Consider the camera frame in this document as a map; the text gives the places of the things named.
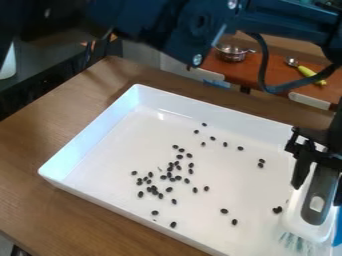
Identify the dark grey table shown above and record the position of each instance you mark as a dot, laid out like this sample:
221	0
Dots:
40	66

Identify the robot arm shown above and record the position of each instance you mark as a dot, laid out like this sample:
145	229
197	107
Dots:
196	23

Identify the pile of black bits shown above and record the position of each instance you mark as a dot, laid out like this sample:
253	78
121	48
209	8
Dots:
178	173

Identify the orange wooden table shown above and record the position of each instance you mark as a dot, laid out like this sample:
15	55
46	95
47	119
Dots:
276	71

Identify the silver pot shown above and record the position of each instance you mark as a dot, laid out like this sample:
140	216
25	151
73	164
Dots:
231	52

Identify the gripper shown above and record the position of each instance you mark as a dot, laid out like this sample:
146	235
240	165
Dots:
317	144

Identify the white tray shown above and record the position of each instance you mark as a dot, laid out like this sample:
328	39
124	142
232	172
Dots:
111	140

